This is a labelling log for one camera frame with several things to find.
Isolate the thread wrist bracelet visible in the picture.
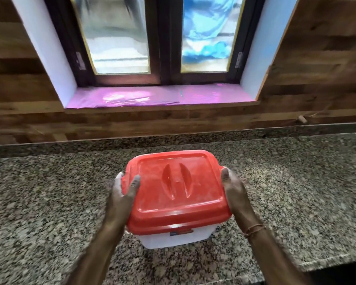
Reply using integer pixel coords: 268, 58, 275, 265
242, 224, 267, 238

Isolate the person's left hand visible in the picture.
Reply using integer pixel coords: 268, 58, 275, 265
103, 172, 142, 229

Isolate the red plastic container lid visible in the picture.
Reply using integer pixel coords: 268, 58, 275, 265
121, 150, 232, 236

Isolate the white plastic storage container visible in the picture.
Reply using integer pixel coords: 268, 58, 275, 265
138, 224, 218, 250

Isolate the person's right hand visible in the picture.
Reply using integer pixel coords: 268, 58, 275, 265
220, 167, 263, 234

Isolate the person's right forearm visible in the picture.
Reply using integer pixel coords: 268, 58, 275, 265
244, 225, 315, 285

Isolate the person's left forearm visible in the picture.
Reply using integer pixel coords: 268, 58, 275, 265
63, 224, 126, 285

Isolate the dark wooden window frame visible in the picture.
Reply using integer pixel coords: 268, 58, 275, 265
42, 0, 267, 87

